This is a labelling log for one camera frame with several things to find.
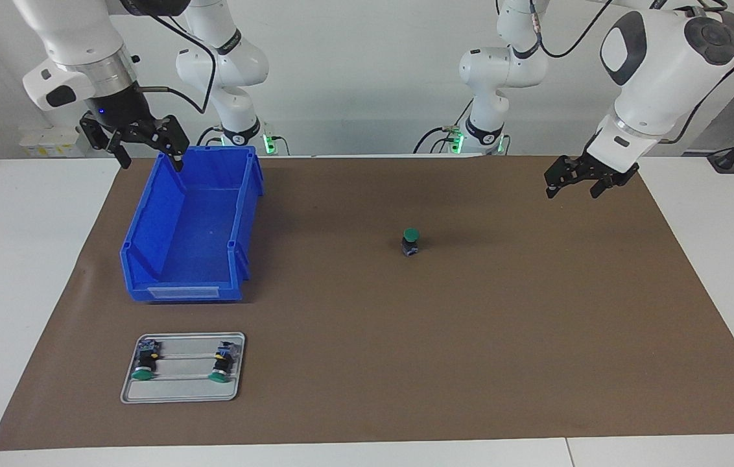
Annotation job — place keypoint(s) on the silver metal tray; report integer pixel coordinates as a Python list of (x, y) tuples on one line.
[(179, 389)]

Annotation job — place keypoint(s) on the green push button switch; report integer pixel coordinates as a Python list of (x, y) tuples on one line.
[(221, 363), (411, 235), (145, 363)]

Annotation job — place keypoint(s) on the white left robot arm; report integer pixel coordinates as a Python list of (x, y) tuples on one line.
[(659, 71)]

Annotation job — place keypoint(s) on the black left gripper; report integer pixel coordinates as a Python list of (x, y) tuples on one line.
[(594, 170)]

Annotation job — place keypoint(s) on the green lit base connector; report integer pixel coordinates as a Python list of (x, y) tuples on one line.
[(456, 141), (269, 143)]

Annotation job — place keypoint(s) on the brown table mat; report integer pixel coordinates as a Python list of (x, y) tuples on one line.
[(438, 357)]

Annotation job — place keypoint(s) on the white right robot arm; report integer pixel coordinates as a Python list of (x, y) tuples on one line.
[(82, 39)]

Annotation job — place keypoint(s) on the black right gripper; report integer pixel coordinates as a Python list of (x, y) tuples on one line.
[(117, 110)]

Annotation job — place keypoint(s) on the blue plastic storage bin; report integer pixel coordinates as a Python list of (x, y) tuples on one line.
[(192, 240)]

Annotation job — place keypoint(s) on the white junction box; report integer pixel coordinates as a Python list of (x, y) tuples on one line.
[(43, 146)]

